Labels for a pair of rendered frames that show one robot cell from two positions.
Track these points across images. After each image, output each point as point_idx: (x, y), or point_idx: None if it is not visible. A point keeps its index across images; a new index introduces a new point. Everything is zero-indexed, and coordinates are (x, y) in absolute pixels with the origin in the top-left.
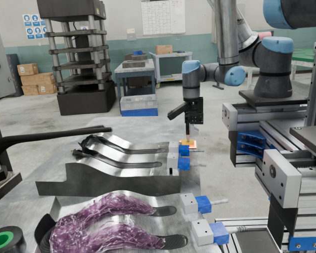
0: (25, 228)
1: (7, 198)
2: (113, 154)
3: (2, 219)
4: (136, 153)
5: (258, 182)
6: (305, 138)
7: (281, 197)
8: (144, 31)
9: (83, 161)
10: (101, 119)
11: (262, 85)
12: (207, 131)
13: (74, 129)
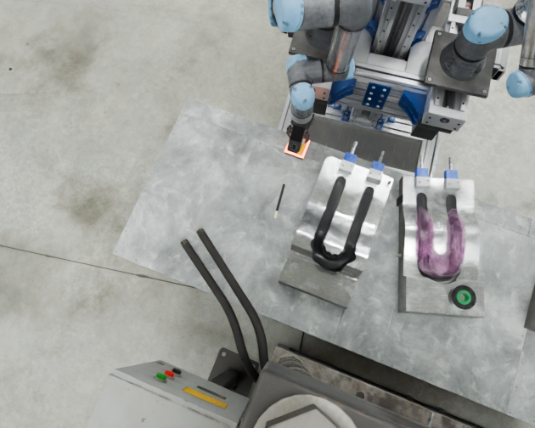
0: (439, 291)
1: (341, 340)
2: (340, 227)
3: (426, 310)
4: (337, 205)
5: (186, 62)
6: (447, 87)
7: (456, 128)
8: None
9: (366, 254)
10: (132, 243)
11: (331, 39)
12: None
13: (210, 278)
